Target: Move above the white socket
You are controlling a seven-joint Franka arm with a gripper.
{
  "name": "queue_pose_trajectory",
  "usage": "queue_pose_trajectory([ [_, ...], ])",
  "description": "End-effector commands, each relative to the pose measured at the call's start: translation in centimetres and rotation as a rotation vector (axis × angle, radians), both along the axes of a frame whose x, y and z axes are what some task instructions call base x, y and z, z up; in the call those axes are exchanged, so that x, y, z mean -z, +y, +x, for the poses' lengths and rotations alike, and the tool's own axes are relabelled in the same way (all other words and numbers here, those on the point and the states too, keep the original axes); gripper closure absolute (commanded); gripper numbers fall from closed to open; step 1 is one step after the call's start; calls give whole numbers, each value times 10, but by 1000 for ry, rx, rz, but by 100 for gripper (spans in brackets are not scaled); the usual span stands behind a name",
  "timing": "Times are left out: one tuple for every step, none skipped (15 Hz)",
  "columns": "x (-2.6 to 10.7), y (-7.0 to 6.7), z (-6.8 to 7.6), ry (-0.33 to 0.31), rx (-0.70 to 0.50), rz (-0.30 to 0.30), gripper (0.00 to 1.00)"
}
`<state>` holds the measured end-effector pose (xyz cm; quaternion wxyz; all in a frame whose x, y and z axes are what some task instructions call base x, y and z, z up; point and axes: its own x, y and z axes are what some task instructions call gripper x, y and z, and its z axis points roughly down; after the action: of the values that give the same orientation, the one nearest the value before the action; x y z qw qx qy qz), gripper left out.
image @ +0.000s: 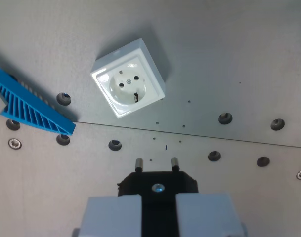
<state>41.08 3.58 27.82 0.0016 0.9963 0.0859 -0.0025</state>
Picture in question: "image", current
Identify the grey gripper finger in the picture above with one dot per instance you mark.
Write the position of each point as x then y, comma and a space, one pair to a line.
113, 217
204, 214

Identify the black two-pin plug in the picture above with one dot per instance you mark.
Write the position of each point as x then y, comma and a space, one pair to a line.
159, 197

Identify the blue ribbed plastic part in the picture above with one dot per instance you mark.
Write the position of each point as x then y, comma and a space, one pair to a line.
29, 108

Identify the white wall socket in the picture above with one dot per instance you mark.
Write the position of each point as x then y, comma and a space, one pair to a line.
130, 84

